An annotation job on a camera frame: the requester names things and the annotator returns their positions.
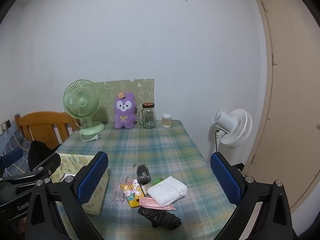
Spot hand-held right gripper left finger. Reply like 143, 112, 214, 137
24, 151, 109, 240

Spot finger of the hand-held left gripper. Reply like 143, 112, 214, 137
0, 147, 24, 169
0, 153, 62, 188

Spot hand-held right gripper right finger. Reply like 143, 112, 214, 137
210, 152, 292, 240

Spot printed fabric storage box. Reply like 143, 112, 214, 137
49, 153, 110, 215

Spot yellow cartoon packet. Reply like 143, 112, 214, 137
120, 179, 145, 207

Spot white cloth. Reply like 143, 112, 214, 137
147, 176, 188, 207

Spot black cloth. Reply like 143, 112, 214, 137
138, 206, 182, 230

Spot blue plaid bedding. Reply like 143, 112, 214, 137
0, 130, 32, 178

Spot black clothing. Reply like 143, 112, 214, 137
28, 141, 62, 172

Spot clear packet of pink straws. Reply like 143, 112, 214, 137
111, 179, 127, 203

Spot wooden bed headboard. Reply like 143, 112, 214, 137
14, 111, 80, 150

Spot dark grey socks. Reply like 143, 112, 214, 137
136, 164, 152, 184

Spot white fan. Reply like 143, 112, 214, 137
213, 109, 253, 149

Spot purple plush toy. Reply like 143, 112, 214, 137
113, 92, 138, 130

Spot green desk fan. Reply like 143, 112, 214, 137
62, 79, 105, 136

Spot glass jar mug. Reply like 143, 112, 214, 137
138, 103, 157, 129

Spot green patterned board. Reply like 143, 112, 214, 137
94, 79, 155, 124

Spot beige door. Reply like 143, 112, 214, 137
253, 0, 320, 212

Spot green fan power cable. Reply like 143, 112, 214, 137
80, 127, 101, 142

